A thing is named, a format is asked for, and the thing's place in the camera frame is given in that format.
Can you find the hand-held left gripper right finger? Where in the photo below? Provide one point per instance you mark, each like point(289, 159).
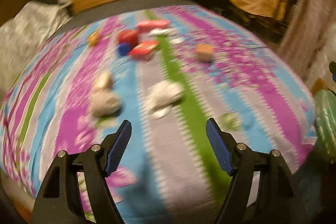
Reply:
point(218, 148)

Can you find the white cloth cover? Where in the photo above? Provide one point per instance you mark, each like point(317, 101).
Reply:
point(29, 37)

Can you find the white crumpled wrapper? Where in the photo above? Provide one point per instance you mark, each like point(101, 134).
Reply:
point(161, 33)

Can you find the beige crumpled paper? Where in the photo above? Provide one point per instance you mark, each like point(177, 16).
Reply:
point(103, 100)

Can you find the red box far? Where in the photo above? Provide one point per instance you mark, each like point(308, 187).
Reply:
point(152, 26)

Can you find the dark wooden chair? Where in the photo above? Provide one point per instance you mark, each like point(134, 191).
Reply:
point(284, 14)

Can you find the small paper box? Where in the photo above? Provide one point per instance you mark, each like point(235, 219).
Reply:
point(144, 50)

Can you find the brown cube box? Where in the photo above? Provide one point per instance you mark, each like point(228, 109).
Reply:
point(204, 53)

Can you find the white paper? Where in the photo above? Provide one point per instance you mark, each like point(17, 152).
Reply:
point(164, 98)

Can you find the floral striped bedsheet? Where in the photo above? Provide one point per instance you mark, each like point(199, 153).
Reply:
point(162, 148)

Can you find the small orange packet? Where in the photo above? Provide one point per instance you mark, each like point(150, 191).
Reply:
point(94, 38)

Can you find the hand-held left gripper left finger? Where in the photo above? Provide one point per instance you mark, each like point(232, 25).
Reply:
point(119, 145)

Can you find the green bin with plastic liner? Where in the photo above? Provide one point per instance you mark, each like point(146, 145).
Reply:
point(326, 127)

